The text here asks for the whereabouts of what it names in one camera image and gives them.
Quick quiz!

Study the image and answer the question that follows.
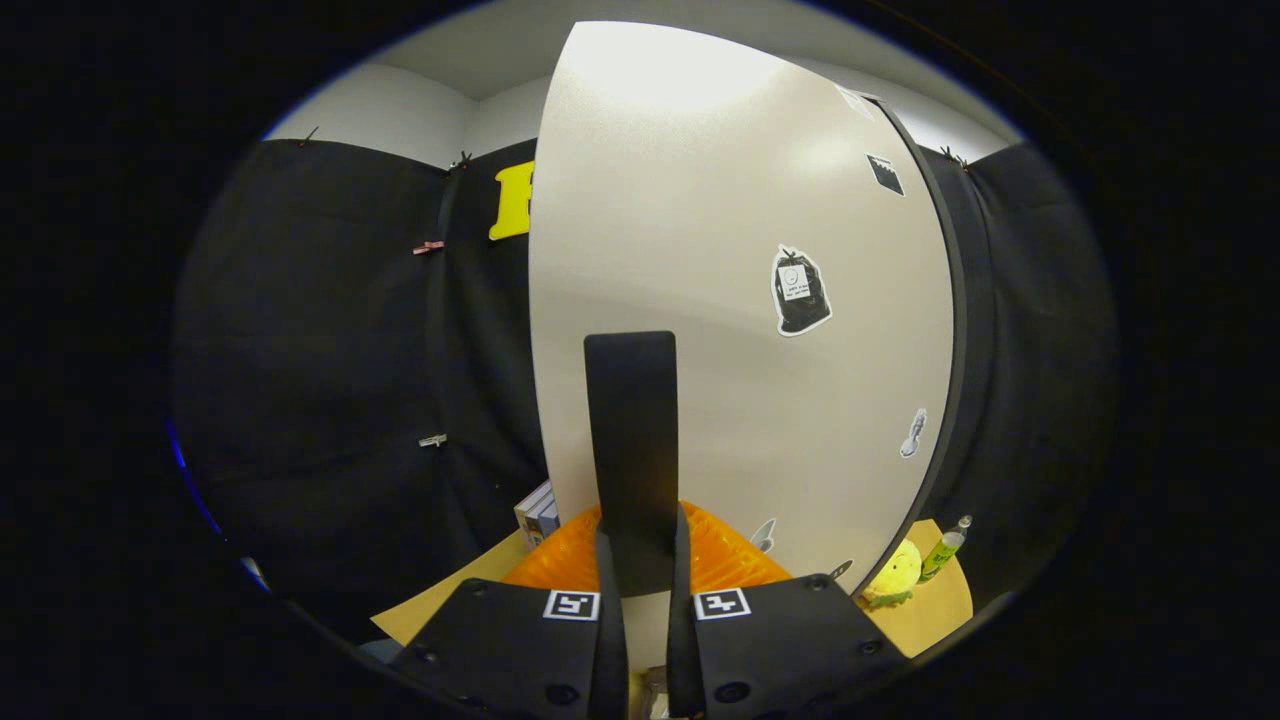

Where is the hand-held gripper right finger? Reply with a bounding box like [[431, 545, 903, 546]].
[[665, 500, 916, 720]]

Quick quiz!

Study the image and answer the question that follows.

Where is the yellow plush toy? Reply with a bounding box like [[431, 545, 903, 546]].
[[858, 540, 923, 611]]

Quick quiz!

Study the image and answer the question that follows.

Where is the black cabinet door handle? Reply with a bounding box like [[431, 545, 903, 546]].
[[584, 331, 681, 599]]

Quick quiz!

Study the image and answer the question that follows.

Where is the black backdrop cloth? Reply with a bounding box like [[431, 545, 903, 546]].
[[170, 138, 1119, 641]]

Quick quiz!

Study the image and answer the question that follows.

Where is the green plastic bottle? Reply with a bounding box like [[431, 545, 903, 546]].
[[918, 515, 973, 584]]

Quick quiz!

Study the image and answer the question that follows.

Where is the blue printed box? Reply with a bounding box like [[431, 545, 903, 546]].
[[514, 478, 561, 549]]

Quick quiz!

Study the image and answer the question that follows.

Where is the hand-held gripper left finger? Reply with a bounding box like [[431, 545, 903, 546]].
[[385, 503, 629, 720]]

